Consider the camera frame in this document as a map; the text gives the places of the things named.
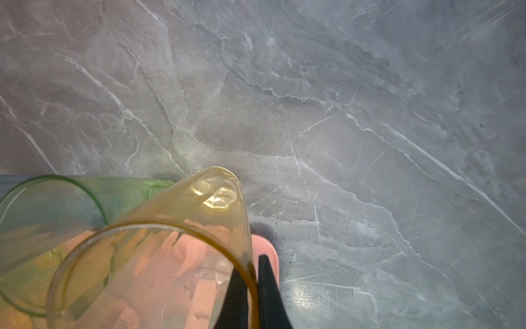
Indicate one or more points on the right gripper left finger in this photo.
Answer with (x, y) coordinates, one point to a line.
(235, 309)

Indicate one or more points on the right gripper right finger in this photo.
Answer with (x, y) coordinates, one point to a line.
(272, 313)

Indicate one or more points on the green tall glass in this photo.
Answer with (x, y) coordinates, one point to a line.
(44, 217)

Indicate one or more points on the pink plastic tray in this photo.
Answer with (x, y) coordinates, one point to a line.
(269, 255)

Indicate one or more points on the amber tall glass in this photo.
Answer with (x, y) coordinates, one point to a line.
(208, 204)

